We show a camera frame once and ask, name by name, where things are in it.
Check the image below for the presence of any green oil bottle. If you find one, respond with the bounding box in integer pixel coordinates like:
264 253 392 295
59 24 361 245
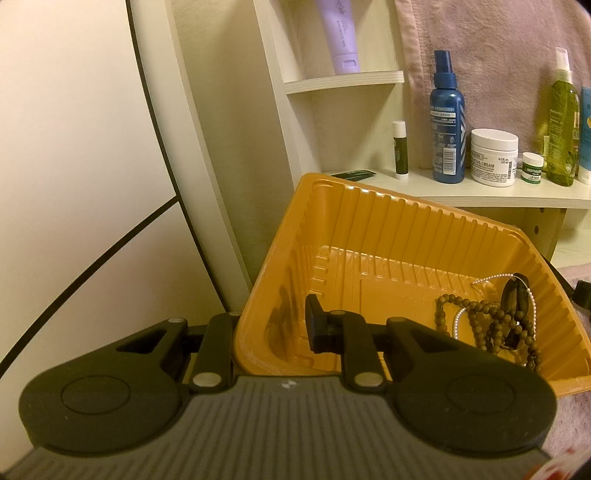
542 47 581 188

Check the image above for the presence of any white cream jar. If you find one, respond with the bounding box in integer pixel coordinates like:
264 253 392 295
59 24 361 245
469 128 520 188

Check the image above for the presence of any dark brown bead necklace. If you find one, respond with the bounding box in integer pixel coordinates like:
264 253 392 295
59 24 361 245
467 299 542 371

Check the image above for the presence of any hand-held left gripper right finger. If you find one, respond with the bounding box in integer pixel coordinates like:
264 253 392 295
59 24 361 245
305 294 467 389

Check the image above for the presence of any purple cosmetic tube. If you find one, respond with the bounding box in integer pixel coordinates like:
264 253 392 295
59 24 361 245
315 0 362 75

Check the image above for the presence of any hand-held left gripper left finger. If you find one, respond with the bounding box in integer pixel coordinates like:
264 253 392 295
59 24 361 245
115 311 241 394

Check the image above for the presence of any blue white tube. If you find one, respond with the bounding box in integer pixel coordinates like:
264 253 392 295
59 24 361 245
577 85 591 186

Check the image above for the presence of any light brown wooden bead bracelet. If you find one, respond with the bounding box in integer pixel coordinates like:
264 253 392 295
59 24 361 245
435 293 472 337

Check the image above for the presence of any pink fleece blanket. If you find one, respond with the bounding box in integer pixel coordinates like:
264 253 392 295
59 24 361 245
394 0 591 172

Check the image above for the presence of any black watch with gold buckle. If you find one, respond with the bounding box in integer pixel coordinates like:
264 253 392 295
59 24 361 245
503 319 523 352

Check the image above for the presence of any white pearl necklace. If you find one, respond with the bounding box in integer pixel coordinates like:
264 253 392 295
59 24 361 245
452 274 538 340

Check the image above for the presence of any green white lip balm stick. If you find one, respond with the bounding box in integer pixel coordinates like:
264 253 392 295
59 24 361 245
392 120 410 179

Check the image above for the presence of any small green white jar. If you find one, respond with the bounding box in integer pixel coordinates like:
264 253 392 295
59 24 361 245
521 152 545 184

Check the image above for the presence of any cream wooden shelf unit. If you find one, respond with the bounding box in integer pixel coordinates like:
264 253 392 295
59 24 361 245
161 0 591 260

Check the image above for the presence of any blue spray bottle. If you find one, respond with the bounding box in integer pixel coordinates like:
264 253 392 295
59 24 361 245
429 49 467 184

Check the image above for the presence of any yellow plastic tray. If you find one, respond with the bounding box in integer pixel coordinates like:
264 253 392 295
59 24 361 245
231 172 591 398

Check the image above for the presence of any black oval pendant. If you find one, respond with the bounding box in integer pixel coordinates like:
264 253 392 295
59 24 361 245
500 276 531 321

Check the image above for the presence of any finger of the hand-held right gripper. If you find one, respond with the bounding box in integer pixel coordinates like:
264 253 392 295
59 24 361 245
571 278 591 318

